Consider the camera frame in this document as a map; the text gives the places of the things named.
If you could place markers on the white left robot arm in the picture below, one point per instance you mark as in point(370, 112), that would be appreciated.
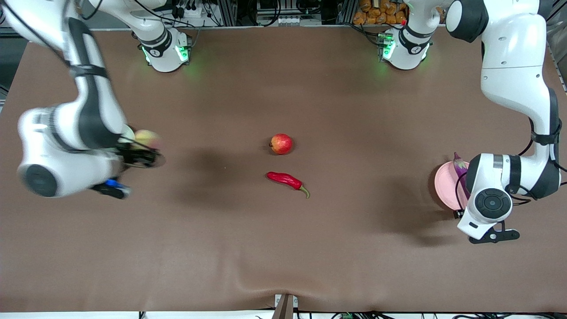
point(509, 66)

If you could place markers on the purple eggplant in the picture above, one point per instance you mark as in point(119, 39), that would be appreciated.
point(460, 168)

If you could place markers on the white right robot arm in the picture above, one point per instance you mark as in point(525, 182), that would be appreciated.
point(66, 150)

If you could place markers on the red apple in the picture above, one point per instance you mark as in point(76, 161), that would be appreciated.
point(281, 144)

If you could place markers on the grey metal table bracket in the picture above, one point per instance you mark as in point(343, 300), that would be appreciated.
point(286, 305)

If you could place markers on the pink plate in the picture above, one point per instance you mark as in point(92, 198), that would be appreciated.
point(445, 186)

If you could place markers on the small white power strip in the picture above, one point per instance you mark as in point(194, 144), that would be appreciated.
point(289, 20)

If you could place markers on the pale yellow pink peach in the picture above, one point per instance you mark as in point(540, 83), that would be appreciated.
point(147, 138)

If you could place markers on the brown table cover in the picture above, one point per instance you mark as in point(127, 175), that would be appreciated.
point(283, 248)

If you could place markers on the bag of orange buns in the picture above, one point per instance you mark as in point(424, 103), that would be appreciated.
point(381, 13)

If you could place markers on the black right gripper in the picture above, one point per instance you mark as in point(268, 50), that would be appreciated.
point(134, 156)

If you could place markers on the red chili pepper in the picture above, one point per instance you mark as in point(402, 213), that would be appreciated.
point(285, 179)

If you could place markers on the white power strip with plugs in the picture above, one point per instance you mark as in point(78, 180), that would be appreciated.
point(188, 11)

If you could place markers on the light green plate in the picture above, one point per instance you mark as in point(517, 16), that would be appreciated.
point(128, 132)

